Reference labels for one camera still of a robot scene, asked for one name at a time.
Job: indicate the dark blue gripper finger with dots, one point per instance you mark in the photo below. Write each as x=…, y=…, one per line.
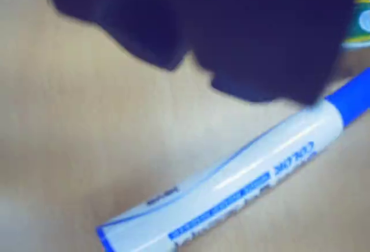
x=121, y=12
x=266, y=32

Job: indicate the blue capped white marker pen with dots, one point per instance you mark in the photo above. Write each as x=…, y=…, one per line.
x=260, y=171

